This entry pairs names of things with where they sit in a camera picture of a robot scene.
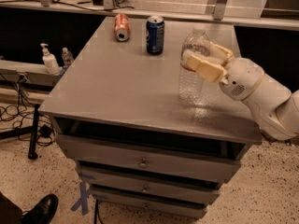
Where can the grey drawer cabinet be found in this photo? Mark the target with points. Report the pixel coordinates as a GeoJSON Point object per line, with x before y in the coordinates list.
{"type": "Point", "coordinates": [117, 92]}

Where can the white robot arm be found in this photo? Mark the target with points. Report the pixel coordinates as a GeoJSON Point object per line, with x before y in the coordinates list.
{"type": "Point", "coordinates": [272, 105]}

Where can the small clear bottle on shelf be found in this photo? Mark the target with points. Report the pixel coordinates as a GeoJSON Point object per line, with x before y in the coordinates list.
{"type": "Point", "coordinates": [67, 57]}

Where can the middle grey drawer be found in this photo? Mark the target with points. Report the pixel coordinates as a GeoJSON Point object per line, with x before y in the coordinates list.
{"type": "Point", "coordinates": [105, 178]}

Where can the white pump dispenser bottle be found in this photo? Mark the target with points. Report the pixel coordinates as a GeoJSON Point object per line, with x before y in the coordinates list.
{"type": "Point", "coordinates": [49, 60]}

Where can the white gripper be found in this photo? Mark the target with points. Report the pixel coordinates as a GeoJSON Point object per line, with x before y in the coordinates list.
{"type": "Point", "coordinates": [242, 77]}

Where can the black leather shoe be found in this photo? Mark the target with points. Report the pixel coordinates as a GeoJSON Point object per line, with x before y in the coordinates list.
{"type": "Point", "coordinates": [43, 212]}

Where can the blue tape cross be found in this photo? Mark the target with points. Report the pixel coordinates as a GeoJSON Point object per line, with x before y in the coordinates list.
{"type": "Point", "coordinates": [82, 202]}

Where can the grey drawer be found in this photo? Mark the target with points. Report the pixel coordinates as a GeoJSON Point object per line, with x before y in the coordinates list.
{"type": "Point", "coordinates": [105, 178]}
{"type": "Point", "coordinates": [149, 202]}
{"type": "Point", "coordinates": [148, 159]}

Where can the orange soda can lying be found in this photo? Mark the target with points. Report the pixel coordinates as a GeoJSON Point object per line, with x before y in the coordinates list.
{"type": "Point", "coordinates": [122, 27]}

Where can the black stand leg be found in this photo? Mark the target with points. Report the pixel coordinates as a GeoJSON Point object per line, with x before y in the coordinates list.
{"type": "Point", "coordinates": [32, 148]}

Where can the top grey drawer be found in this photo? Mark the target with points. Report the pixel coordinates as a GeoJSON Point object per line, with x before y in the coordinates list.
{"type": "Point", "coordinates": [148, 159]}

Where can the blue soda can upright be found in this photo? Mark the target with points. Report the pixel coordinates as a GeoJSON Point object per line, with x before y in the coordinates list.
{"type": "Point", "coordinates": [155, 35]}

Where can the bottom grey drawer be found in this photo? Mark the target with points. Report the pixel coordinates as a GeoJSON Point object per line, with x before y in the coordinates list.
{"type": "Point", "coordinates": [149, 202]}

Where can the clear plastic water bottle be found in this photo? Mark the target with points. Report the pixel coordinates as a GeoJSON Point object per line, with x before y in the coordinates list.
{"type": "Point", "coordinates": [190, 84]}

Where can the metal railing frame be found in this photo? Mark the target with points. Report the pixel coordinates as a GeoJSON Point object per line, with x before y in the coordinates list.
{"type": "Point", "coordinates": [251, 13]}

